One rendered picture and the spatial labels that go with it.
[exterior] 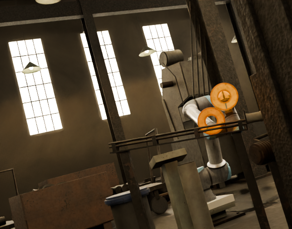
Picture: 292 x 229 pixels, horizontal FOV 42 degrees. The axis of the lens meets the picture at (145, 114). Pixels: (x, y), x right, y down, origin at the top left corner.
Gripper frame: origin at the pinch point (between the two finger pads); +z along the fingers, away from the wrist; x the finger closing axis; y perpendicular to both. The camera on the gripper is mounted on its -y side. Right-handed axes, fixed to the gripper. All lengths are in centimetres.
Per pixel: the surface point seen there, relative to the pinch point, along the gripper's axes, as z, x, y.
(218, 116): -2.1, -6.1, -11.8
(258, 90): 18.6, 17.1, -11.8
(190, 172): -30, -32, -32
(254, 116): -2.6, 13.0, -17.4
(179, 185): -45, -44, -35
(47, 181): -267, -262, 59
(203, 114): -1.1, -13.8, -8.4
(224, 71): -289, 12, 155
